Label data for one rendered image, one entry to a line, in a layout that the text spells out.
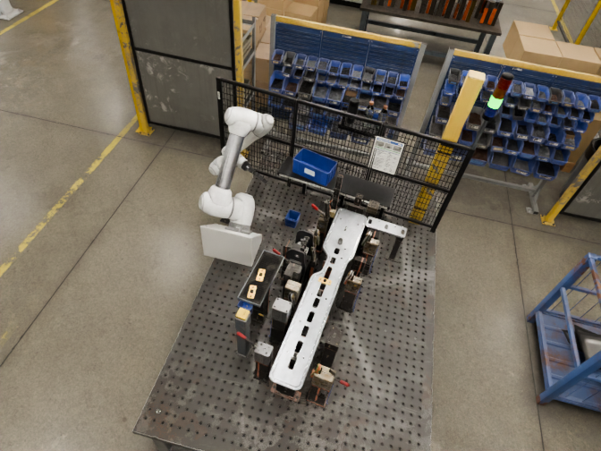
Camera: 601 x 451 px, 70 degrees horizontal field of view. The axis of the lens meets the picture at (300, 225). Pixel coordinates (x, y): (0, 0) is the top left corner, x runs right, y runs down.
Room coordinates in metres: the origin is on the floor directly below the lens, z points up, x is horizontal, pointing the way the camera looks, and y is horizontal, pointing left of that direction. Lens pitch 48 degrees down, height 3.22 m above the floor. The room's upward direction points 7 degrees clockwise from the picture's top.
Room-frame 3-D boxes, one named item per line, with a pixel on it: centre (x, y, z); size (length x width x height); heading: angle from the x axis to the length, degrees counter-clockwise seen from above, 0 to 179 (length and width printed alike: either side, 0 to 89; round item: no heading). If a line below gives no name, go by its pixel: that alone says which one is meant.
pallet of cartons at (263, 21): (5.35, 0.79, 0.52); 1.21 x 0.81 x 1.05; 176
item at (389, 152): (2.50, -0.55, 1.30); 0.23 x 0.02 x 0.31; 75
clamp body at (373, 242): (1.89, -0.50, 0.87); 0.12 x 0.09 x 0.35; 75
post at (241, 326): (1.15, 0.25, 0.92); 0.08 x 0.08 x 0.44; 75
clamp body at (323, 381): (0.93, -0.23, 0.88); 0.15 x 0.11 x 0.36; 75
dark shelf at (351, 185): (2.46, -0.23, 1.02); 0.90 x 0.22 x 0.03; 75
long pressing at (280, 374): (1.52, -0.20, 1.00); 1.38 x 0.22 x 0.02; 165
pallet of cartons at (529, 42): (4.78, -2.67, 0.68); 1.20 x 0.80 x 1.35; 84
